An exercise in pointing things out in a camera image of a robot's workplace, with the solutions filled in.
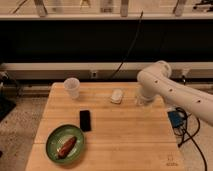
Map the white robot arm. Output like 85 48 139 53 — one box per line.
137 61 213 126

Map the clear plastic water bottle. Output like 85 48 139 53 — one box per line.
135 88 140 106

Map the small white box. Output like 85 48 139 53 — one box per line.
110 89 123 104

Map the blue device on floor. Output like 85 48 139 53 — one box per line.
168 111 184 128

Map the black smartphone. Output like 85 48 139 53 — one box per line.
80 110 91 132

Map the clear plastic cup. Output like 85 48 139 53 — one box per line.
64 78 80 99

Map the brown sausage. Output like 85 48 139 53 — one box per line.
58 137 77 159

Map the green plate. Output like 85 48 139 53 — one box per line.
46 124 85 165

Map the black floor cable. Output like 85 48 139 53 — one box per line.
173 107 209 171

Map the white wall outlet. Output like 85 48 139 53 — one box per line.
91 70 98 79

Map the black hanging cable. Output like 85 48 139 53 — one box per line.
105 9 145 81

